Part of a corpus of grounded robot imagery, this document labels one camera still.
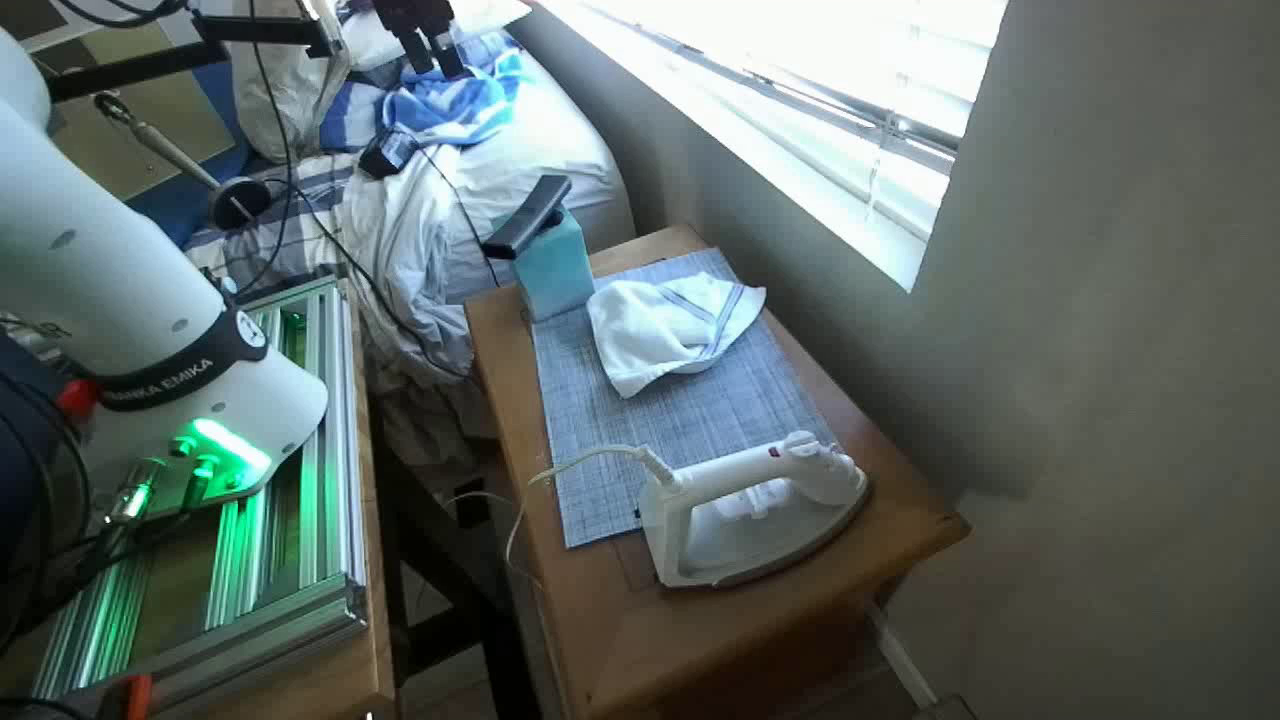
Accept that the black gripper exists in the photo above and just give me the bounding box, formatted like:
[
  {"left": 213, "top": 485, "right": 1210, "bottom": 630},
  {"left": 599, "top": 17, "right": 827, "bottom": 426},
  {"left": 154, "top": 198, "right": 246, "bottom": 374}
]
[{"left": 377, "top": 0, "right": 472, "bottom": 82}]

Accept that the white iron power cord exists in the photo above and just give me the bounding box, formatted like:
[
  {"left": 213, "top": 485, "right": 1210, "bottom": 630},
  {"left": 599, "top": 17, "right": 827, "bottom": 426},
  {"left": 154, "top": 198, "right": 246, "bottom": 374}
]
[{"left": 500, "top": 439, "right": 677, "bottom": 568}]

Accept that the white clothes iron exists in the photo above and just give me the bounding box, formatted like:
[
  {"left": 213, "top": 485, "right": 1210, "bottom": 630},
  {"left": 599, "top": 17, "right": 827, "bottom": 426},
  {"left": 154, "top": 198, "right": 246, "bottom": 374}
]
[{"left": 637, "top": 428, "right": 873, "bottom": 596}]

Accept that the white tea towel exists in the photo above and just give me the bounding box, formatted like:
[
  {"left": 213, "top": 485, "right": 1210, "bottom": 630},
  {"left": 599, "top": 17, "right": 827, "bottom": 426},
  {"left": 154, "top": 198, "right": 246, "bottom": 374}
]
[{"left": 585, "top": 274, "right": 771, "bottom": 405}]

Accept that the blue white striped cloth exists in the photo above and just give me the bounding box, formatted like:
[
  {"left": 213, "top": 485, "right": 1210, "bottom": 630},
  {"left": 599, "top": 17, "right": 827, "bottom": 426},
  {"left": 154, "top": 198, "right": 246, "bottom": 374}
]
[{"left": 357, "top": 27, "right": 533, "bottom": 182}]

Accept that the white pillow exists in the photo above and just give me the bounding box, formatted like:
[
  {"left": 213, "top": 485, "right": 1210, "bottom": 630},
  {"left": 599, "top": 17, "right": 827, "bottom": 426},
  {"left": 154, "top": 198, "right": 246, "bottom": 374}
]
[{"left": 223, "top": 0, "right": 405, "bottom": 169}]

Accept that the black flat device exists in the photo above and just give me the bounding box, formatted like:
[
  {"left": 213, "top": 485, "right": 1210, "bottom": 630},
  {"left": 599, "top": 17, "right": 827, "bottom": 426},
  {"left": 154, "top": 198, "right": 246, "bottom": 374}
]
[{"left": 476, "top": 173, "right": 581, "bottom": 263}]

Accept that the teal box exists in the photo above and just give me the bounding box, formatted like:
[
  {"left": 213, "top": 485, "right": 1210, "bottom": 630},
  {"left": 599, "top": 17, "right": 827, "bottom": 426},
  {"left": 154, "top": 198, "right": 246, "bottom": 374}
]
[{"left": 508, "top": 208, "right": 599, "bottom": 323}]

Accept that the silver rod with black end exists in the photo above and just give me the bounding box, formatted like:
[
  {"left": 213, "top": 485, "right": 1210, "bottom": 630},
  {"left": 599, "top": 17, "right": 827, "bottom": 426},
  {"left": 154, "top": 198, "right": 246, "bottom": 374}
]
[{"left": 90, "top": 88, "right": 278, "bottom": 231}]

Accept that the black tripod bar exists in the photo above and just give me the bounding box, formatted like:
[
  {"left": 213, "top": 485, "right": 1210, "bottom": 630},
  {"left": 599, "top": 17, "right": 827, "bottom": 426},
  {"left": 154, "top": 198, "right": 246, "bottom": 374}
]
[{"left": 42, "top": 7, "right": 334, "bottom": 104}]

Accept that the olive cushion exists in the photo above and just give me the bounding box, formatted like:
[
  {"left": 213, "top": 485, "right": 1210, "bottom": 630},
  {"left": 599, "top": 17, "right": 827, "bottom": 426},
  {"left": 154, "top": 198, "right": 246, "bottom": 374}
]
[{"left": 48, "top": 13, "right": 246, "bottom": 208}]

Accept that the blue-grey checked placemat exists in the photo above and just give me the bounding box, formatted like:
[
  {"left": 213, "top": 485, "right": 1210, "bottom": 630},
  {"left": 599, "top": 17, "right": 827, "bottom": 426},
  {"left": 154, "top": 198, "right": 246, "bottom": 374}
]
[{"left": 527, "top": 244, "right": 851, "bottom": 551}]

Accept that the red clamp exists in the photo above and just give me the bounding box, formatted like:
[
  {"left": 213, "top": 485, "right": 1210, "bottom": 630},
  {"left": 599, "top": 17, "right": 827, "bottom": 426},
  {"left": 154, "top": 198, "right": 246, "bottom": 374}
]
[{"left": 50, "top": 374, "right": 105, "bottom": 426}]

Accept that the dark navy bag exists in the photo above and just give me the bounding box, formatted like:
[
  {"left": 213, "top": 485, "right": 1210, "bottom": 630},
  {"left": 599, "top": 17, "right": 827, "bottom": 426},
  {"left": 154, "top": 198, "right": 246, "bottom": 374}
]
[{"left": 0, "top": 331, "right": 73, "bottom": 593}]

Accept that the wooden side table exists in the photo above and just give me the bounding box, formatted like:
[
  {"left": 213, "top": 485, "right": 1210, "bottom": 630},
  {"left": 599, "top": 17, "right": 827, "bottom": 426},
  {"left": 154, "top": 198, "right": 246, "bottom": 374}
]
[{"left": 460, "top": 224, "right": 973, "bottom": 720}]

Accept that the orange clamp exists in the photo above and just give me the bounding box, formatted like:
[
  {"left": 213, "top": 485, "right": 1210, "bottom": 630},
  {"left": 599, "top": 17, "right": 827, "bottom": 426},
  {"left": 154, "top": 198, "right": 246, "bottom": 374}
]
[{"left": 107, "top": 670, "right": 160, "bottom": 720}]

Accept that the dark wooden stool frame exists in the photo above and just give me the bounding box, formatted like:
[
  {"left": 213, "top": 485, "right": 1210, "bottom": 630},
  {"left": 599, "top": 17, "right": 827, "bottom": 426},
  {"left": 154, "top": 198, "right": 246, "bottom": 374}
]
[{"left": 373, "top": 398, "right": 545, "bottom": 720}]

